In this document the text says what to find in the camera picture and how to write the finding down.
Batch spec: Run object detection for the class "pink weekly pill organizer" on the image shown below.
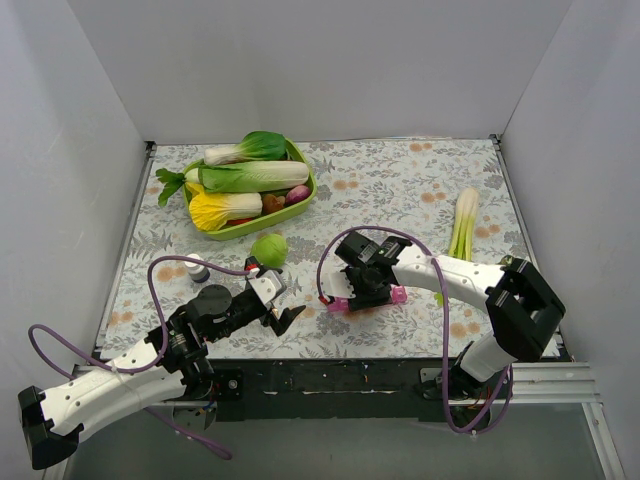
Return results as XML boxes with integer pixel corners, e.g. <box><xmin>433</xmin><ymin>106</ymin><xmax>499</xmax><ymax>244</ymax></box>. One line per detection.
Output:
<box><xmin>326</xmin><ymin>286</ymin><xmax>408</xmax><ymax>313</ymax></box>

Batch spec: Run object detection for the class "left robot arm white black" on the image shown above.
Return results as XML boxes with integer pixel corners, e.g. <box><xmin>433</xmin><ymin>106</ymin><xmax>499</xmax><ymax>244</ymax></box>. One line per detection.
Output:
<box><xmin>18</xmin><ymin>270</ymin><xmax>304</xmax><ymax>470</ymax></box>

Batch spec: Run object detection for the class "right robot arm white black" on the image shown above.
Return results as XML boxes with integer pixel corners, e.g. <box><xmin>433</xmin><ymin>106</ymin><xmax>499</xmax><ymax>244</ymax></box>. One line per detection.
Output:
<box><xmin>317</xmin><ymin>230</ymin><xmax>566</xmax><ymax>399</ymax></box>

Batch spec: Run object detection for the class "round green cabbage toy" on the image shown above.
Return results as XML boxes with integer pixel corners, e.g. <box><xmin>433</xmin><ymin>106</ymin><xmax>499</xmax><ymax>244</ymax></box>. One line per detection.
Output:
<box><xmin>251</xmin><ymin>233</ymin><xmax>288</xmax><ymax>268</ymax></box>

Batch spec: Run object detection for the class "small white cap blue bottle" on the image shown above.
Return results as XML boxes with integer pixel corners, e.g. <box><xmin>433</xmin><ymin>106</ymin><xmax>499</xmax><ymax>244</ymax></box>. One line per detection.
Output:
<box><xmin>183</xmin><ymin>253</ymin><xmax>210</xmax><ymax>283</ymax></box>

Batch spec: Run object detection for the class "red pepper toy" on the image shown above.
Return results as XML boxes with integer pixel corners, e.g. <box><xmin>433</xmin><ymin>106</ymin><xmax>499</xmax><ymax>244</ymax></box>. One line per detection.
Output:
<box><xmin>227</xmin><ymin>218</ymin><xmax>254</xmax><ymax>226</ymax></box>

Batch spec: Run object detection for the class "green plastic tray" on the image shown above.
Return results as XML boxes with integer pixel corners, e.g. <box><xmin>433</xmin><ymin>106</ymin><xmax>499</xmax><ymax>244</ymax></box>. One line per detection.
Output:
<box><xmin>203</xmin><ymin>138</ymin><xmax>317</xmax><ymax>241</ymax></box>

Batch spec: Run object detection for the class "brown mushroom toy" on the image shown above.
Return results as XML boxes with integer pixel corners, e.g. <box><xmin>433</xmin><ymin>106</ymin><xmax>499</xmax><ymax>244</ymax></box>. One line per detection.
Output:
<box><xmin>262</xmin><ymin>194</ymin><xmax>286</xmax><ymax>215</ymax></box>

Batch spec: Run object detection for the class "purple onion toy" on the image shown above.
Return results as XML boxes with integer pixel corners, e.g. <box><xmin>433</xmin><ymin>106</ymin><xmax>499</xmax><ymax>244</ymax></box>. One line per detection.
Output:
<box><xmin>285</xmin><ymin>185</ymin><xmax>311</xmax><ymax>206</ymax></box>

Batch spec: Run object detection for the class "yellow cabbage toy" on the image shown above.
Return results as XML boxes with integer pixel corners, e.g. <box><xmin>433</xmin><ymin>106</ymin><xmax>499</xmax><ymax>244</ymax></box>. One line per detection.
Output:
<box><xmin>188</xmin><ymin>193</ymin><xmax>262</xmax><ymax>232</ymax></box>

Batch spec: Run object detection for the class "floral table mat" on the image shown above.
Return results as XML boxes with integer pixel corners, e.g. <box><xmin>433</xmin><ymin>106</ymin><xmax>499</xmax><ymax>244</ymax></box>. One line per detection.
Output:
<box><xmin>99</xmin><ymin>138</ymin><xmax>528</xmax><ymax>359</ymax></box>

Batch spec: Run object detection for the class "long green napa cabbage toy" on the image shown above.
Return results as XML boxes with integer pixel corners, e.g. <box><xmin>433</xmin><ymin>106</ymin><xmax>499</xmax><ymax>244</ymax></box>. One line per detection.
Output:
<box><xmin>197</xmin><ymin>160</ymin><xmax>309</xmax><ymax>193</ymax></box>

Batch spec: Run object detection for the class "green celery stalk toy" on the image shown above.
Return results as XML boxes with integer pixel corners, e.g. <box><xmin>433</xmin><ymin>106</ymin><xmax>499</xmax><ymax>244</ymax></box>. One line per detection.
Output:
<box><xmin>433</xmin><ymin>186</ymin><xmax>481</xmax><ymax>307</ymax></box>

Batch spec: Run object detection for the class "white radish with leaves toy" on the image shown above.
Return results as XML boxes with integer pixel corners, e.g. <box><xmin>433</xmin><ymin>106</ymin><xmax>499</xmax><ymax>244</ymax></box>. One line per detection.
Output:
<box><xmin>155</xmin><ymin>168</ymin><xmax>200</xmax><ymax>207</ymax></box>

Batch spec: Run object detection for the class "green round jar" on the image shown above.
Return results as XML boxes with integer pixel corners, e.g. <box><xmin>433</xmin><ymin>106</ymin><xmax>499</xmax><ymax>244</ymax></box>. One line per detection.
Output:
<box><xmin>500</xmin><ymin>255</ymin><xmax>518</xmax><ymax>268</ymax></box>

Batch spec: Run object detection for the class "bok choy toy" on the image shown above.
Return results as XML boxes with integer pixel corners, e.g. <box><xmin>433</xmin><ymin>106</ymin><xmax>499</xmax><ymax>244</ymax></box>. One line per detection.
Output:
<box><xmin>204</xmin><ymin>131</ymin><xmax>286</xmax><ymax>166</ymax></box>

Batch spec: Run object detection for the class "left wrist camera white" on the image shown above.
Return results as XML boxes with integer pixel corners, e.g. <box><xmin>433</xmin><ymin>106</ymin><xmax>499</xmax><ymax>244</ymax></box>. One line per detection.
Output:
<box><xmin>247</xmin><ymin>268</ymin><xmax>286</xmax><ymax>308</ymax></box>

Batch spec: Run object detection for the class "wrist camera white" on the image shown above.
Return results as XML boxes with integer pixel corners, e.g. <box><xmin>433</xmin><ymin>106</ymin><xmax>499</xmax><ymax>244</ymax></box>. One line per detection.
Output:
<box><xmin>319</xmin><ymin>271</ymin><xmax>355</xmax><ymax>302</ymax></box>
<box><xmin>247</xmin><ymin>268</ymin><xmax>286</xmax><ymax>308</ymax></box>

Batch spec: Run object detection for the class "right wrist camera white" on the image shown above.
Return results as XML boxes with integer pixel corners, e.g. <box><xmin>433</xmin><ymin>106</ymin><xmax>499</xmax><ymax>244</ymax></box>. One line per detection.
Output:
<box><xmin>319</xmin><ymin>271</ymin><xmax>355</xmax><ymax>302</ymax></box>

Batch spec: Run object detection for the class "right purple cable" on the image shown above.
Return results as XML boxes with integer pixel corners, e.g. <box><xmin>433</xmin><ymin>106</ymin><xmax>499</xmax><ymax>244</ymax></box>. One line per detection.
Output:
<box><xmin>315</xmin><ymin>226</ymin><xmax>514</xmax><ymax>434</ymax></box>

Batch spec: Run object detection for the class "purple cable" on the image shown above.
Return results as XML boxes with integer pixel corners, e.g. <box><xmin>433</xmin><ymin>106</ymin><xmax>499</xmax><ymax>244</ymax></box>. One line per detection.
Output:
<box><xmin>315</xmin><ymin>226</ymin><xmax>514</xmax><ymax>434</ymax></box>
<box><xmin>27</xmin><ymin>255</ymin><xmax>259</xmax><ymax>461</ymax></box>

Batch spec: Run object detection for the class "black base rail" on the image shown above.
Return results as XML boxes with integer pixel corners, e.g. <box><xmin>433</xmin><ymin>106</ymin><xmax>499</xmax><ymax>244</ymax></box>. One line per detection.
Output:
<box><xmin>154</xmin><ymin>357</ymin><xmax>516</xmax><ymax>424</ymax></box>

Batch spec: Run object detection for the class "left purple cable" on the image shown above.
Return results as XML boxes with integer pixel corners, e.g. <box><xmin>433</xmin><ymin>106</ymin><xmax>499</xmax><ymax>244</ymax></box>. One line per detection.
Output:
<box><xmin>27</xmin><ymin>255</ymin><xmax>259</xmax><ymax>461</ymax></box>

